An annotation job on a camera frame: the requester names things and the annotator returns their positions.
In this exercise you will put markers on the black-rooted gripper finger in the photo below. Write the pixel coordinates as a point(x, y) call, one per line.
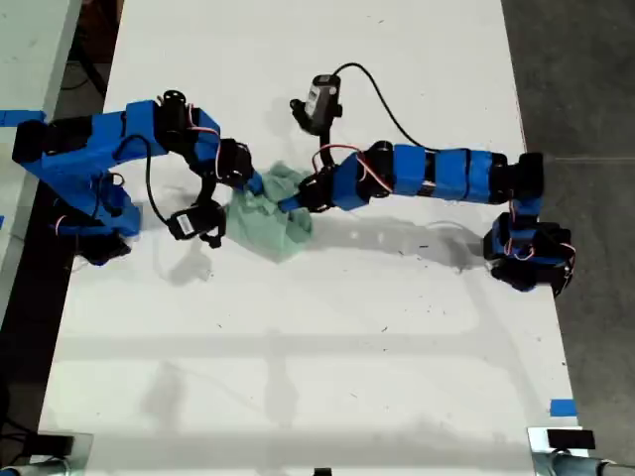
point(313, 180)

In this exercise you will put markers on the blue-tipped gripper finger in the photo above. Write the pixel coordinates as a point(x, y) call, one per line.
point(297, 202)

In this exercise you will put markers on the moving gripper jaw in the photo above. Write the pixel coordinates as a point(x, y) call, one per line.
point(254, 183)

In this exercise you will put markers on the pale green T-shirt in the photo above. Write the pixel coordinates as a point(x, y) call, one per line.
point(268, 223)

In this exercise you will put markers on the blue and black arm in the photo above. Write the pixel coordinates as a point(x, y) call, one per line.
point(456, 173)
point(99, 154)

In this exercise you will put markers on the white side table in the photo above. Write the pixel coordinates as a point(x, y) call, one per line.
point(27, 99)

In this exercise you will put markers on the long blue tape strip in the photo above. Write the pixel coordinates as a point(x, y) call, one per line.
point(20, 118)

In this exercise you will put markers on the short blue tape strip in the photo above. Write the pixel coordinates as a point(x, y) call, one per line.
point(563, 407)

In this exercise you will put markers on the small black box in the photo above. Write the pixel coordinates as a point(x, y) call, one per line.
point(570, 440)
point(54, 443)

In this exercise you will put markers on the black camera stalk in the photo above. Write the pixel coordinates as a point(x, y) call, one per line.
point(206, 186)
point(325, 149)

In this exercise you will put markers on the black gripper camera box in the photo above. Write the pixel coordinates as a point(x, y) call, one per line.
point(196, 223)
point(317, 101)

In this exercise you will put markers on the silver metal bracket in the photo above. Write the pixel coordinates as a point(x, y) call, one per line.
point(82, 456)
point(538, 453)

